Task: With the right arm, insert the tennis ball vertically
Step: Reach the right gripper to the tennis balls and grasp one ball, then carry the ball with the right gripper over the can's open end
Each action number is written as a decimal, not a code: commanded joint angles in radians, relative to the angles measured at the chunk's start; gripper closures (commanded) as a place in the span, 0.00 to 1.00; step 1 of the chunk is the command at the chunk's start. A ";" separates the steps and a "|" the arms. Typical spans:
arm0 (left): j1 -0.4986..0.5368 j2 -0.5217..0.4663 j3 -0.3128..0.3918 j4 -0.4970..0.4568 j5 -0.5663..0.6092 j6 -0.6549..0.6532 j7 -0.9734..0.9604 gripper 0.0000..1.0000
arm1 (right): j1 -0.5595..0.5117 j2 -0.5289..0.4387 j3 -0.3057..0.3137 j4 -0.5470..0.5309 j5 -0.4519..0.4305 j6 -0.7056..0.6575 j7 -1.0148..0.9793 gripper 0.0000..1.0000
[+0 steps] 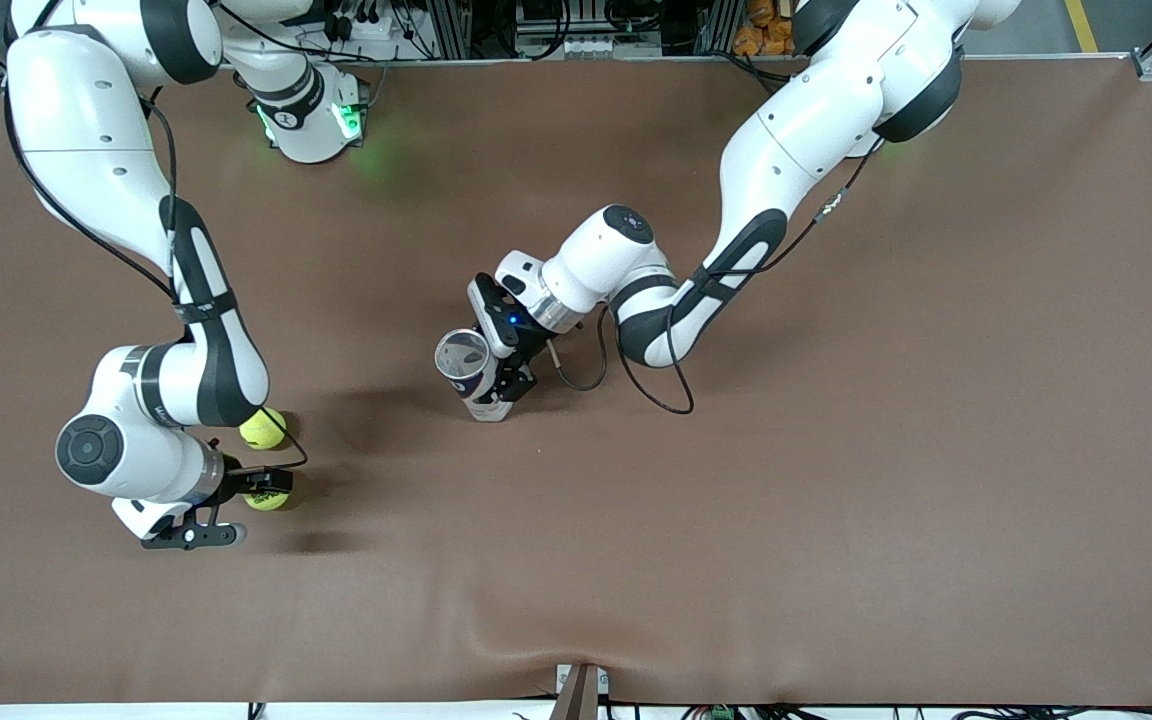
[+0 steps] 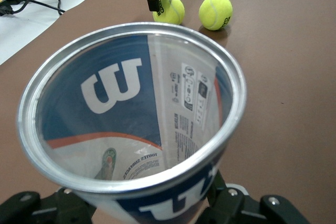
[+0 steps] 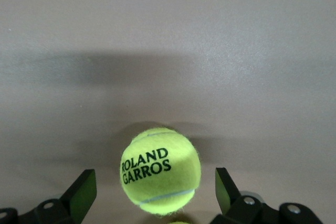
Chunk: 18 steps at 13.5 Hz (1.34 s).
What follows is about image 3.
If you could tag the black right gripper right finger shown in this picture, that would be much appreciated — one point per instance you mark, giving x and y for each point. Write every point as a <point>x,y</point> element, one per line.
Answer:
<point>227,195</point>

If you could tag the yellow tennis ball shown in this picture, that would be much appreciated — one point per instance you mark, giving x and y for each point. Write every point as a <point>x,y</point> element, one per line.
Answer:
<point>160,171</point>
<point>178,222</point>

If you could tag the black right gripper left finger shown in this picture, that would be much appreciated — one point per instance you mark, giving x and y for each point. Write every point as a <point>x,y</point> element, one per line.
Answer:
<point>78,195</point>

